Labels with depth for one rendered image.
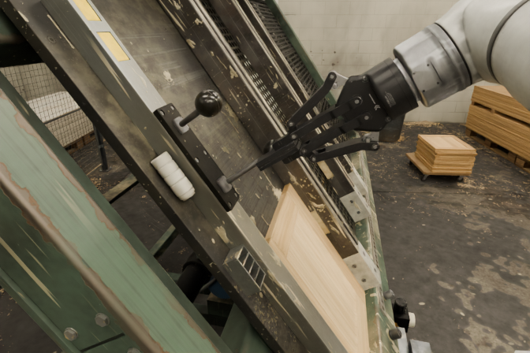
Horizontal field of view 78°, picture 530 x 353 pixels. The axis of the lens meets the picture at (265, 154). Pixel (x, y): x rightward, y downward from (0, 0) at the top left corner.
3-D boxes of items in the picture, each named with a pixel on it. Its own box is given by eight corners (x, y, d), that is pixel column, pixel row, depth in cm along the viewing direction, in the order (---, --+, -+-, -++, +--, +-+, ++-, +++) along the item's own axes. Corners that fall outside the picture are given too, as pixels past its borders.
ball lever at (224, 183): (222, 201, 54) (291, 156, 52) (209, 183, 53) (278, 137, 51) (225, 193, 57) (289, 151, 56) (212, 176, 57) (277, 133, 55)
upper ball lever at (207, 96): (175, 143, 53) (214, 117, 43) (160, 124, 52) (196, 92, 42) (192, 131, 55) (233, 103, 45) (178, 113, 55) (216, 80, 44)
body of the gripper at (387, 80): (393, 54, 38) (325, 96, 42) (427, 114, 40) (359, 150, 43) (386, 50, 45) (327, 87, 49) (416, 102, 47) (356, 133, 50)
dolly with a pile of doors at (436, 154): (470, 184, 362) (479, 150, 347) (421, 183, 364) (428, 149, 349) (445, 162, 419) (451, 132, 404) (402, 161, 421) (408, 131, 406)
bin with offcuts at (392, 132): (408, 143, 487) (416, 100, 464) (373, 143, 490) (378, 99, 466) (397, 133, 535) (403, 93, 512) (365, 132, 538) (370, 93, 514)
